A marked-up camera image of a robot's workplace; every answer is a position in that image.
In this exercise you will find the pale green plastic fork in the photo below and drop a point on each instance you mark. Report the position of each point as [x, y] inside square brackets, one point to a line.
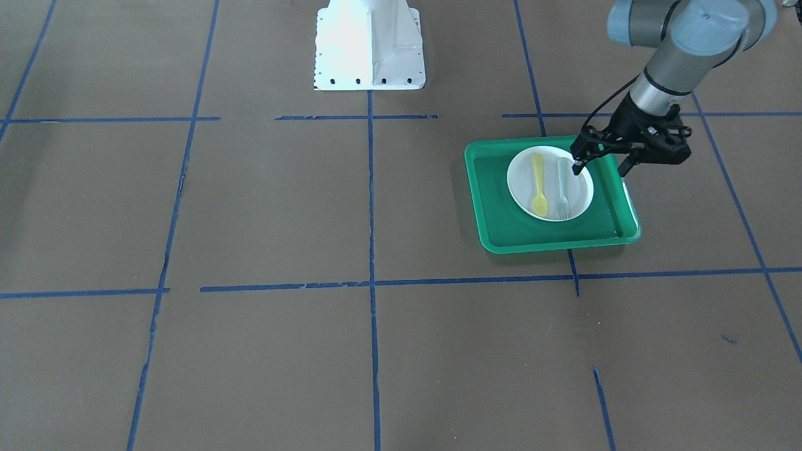
[563, 204]

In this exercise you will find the white camera pillar with base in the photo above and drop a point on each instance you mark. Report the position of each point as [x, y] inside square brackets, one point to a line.
[369, 45]

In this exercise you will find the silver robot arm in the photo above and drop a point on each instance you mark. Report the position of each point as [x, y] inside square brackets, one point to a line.
[689, 38]

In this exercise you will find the green plastic tray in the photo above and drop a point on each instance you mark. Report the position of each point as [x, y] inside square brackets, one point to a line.
[504, 228]

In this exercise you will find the white round plate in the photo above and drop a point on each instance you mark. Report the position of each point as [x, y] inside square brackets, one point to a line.
[580, 189]

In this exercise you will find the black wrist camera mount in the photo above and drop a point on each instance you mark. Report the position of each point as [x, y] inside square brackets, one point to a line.
[666, 139]

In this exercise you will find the yellow plastic spoon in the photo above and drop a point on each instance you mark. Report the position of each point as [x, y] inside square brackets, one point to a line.
[540, 203]

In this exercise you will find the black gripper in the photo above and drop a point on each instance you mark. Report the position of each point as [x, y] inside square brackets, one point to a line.
[627, 121]

